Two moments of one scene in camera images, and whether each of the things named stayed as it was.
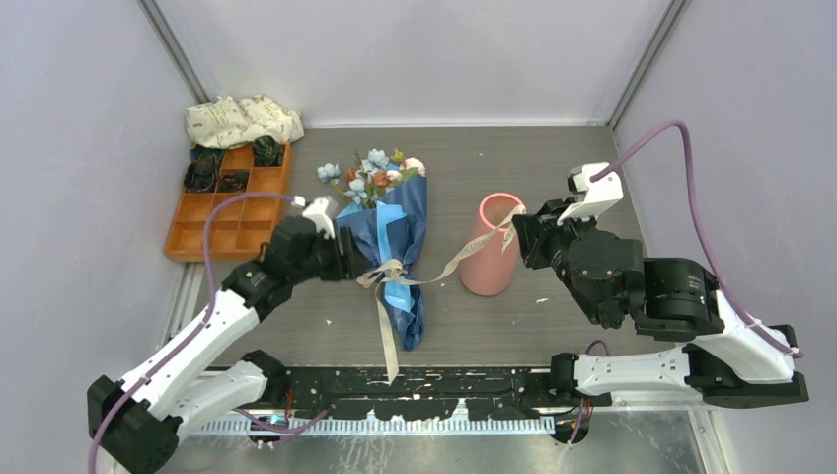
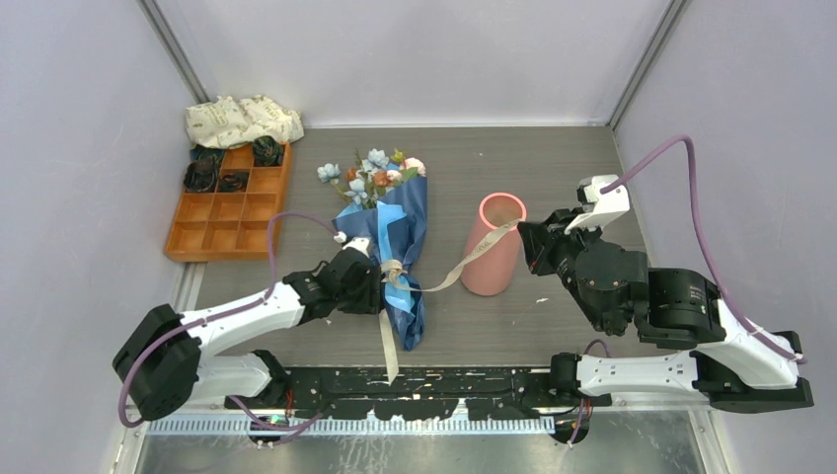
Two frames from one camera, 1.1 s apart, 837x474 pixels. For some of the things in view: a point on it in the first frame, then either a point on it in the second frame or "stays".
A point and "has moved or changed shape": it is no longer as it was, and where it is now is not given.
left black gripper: (348, 265) -> (372, 299)
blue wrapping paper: (387, 210) stays
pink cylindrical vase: (491, 252) stays
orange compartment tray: (240, 230) stays
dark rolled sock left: (200, 175) stays
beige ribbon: (392, 271) has moved or changed shape
